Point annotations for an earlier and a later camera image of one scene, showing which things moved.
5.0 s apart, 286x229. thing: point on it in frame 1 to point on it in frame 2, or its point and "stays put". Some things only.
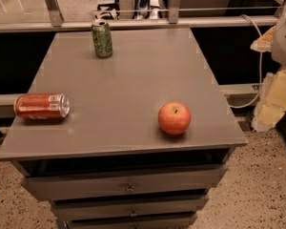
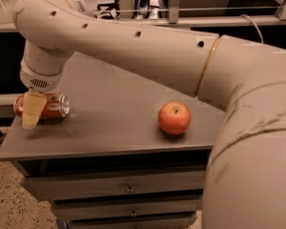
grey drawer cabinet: [109, 164] stays put
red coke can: [42, 106] stays put
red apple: [173, 117] stays put
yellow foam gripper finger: [277, 95] to [40, 71]
